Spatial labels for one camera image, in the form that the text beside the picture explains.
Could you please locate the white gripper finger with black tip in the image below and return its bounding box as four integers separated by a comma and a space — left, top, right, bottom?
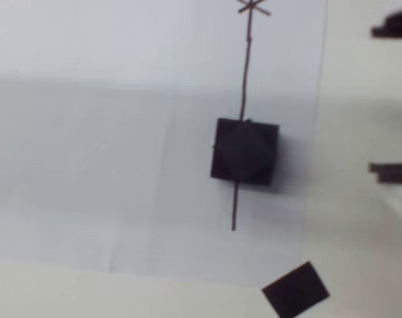
368, 162, 402, 213
370, 5, 402, 39

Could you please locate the black tape square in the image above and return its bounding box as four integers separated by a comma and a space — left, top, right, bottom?
261, 261, 331, 318

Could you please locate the black cube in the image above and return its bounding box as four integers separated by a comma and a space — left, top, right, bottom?
209, 117, 281, 187

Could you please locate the white paper sheet with markings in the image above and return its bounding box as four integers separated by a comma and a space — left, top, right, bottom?
0, 0, 328, 276

